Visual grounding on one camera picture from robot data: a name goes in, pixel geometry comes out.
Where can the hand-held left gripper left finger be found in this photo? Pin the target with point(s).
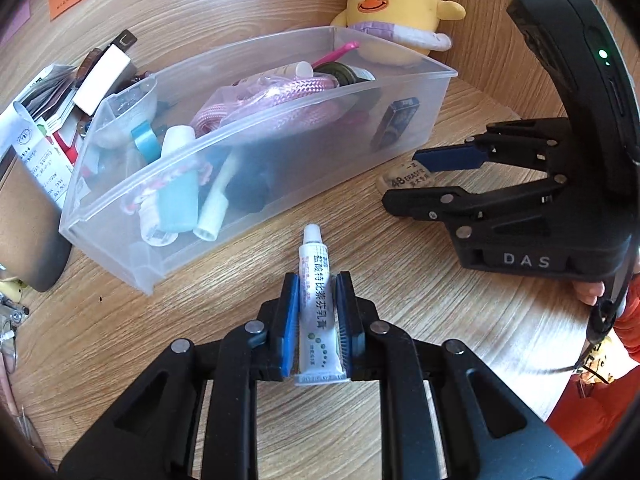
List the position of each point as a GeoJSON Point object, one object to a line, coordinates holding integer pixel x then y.
{"type": "Point", "coordinates": [290, 320]}

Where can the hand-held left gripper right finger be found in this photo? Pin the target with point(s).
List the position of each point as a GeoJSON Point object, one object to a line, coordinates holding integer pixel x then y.
{"type": "Point", "coordinates": [345, 325]}

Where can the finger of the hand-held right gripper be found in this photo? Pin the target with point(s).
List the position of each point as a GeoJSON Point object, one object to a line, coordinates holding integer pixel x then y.
{"type": "Point", "coordinates": [430, 202]}
{"type": "Point", "coordinates": [445, 157]}

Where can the white ointment tube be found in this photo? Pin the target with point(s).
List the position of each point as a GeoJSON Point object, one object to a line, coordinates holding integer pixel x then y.
{"type": "Point", "coordinates": [312, 310]}

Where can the beige eraser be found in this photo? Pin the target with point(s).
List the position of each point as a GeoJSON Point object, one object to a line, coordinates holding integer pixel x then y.
{"type": "Point", "coordinates": [400, 180]}

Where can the small black box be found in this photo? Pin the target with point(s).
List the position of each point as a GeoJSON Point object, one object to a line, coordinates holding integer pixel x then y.
{"type": "Point", "coordinates": [395, 122]}

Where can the clear plastic bin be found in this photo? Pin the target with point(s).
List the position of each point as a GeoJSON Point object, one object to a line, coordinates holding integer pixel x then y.
{"type": "Point", "coordinates": [325, 150]}

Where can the pale yellow marker tube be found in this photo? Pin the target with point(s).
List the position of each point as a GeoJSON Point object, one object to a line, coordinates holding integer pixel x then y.
{"type": "Point", "coordinates": [212, 215]}

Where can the dark green bottle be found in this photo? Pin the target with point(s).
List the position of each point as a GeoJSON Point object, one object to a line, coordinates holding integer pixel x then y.
{"type": "Point", "coordinates": [345, 72]}

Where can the pink pen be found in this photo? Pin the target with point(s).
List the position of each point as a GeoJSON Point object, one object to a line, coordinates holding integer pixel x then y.
{"type": "Point", "coordinates": [340, 51]}

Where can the light blue tube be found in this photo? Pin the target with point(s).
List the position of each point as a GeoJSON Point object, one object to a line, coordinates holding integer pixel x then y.
{"type": "Point", "coordinates": [177, 195]}

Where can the blue tape roll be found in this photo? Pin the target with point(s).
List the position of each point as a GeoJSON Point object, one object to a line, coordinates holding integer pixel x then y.
{"type": "Point", "coordinates": [145, 142]}

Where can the person's right forearm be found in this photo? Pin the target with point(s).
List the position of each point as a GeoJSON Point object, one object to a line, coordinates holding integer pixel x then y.
{"type": "Point", "coordinates": [600, 410]}

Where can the person's right hand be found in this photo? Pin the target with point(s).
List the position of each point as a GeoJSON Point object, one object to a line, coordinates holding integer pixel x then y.
{"type": "Point", "coordinates": [590, 292]}

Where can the black small bottle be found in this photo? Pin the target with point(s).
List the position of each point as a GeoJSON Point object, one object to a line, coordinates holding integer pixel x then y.
{"type": "Point", "coordinates": [250, 185]}

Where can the white labelled small bottle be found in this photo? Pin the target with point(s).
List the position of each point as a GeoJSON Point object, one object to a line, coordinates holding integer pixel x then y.
{"type": "Point", "coordinates": [155, 227]}

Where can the yellow chick plush toy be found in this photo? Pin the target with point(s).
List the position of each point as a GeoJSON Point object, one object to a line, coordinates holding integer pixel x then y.
{"type": "Point", "coordinates": [395, 0]}

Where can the small white container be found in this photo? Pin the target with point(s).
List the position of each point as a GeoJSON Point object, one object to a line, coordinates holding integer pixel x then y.
{"type": "Point", "coordinates": [300, 68]}

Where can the yellow skull charm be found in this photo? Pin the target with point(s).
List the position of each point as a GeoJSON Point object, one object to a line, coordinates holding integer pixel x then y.
{"type": "Point", "coordinates": [597, 360]}

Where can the white bowl of beads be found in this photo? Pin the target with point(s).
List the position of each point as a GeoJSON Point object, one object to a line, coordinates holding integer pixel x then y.
{"type": "Point", "coordinates": [125, 105]}

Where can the brown lidded ceramic mug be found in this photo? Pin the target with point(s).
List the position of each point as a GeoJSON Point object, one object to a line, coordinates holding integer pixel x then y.
{"type": "Point", "coordinates": [30, 230]}

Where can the metal nail clipper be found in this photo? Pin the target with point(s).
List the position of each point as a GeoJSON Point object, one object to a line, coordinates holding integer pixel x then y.
{"type": "Point", "coordinates": [10, 312]}

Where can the pale yellow container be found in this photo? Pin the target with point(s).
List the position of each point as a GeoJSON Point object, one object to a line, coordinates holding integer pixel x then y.
{"type": "Point", "coordinates": [10, 287]}

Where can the red box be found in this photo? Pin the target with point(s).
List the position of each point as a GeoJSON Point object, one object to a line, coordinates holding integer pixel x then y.
{"type": "Point", "coordinates": [67, 145]}

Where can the white rectangular box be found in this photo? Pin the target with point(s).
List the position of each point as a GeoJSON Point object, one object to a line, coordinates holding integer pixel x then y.
{"type": "Point", "coordinates": [102, 77]}

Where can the stack of paper leaflets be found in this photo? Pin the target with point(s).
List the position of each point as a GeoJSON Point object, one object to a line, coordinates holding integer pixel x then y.
{"type": "Point", "coordinates": [30, 150]}

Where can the brown hair clip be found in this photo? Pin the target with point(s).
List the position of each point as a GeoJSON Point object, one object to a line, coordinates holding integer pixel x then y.
{"type": "Point", "coordinates": [125, 39]}

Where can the purple sticky note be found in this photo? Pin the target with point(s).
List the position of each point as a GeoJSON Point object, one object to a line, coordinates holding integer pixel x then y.
{"type": "Point", "coordinates": [20, 17]}

